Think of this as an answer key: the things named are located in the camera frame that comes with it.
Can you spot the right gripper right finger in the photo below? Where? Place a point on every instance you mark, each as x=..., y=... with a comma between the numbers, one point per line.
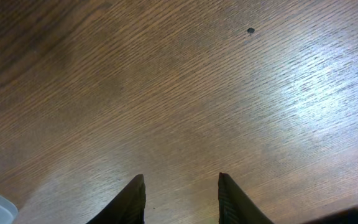
x=235, y=206

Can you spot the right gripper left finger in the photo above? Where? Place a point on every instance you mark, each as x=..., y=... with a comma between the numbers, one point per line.
x=127, y=207

